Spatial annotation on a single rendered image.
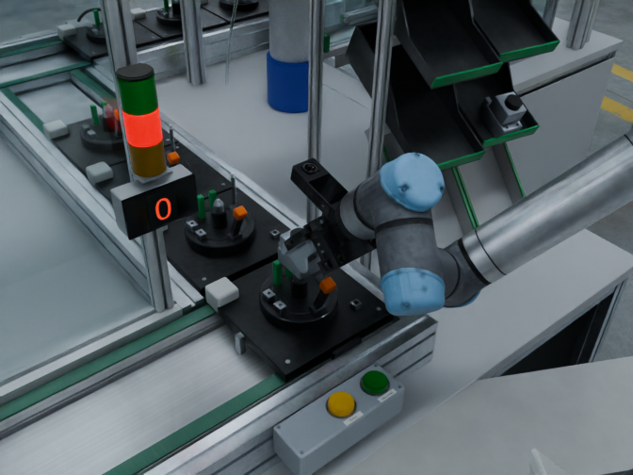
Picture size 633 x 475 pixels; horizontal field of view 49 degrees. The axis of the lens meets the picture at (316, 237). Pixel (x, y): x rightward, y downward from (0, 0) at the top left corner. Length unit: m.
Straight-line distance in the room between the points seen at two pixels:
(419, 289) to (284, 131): 1.19
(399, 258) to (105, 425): 0.56
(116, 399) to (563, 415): 0.75
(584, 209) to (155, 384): 0.72
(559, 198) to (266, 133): 1.17
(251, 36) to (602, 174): 1.69
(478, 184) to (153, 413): 0.75
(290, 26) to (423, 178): 1.17
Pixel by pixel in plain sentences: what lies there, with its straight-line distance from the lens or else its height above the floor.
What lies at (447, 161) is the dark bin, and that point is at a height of 1.21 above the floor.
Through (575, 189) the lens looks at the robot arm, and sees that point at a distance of 0.93.
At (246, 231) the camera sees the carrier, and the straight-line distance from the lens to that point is 1.36.
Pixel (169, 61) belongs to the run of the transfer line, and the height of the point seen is 0.91.
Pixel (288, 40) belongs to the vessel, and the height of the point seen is 1.08.
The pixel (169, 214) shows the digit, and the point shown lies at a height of 1.19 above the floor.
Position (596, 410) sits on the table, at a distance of 1.32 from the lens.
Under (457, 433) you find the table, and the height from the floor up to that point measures 0.86.
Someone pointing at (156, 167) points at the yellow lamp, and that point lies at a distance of 1.03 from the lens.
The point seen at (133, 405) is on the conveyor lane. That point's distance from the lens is 1.18.
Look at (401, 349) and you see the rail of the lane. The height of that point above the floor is 0.95.
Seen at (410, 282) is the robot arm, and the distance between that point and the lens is 0.83.
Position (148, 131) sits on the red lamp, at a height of 1.33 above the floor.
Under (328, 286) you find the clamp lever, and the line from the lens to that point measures 1.12.
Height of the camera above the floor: 1.81
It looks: 38 degrees down
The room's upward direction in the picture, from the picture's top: 1 degrees clockwise
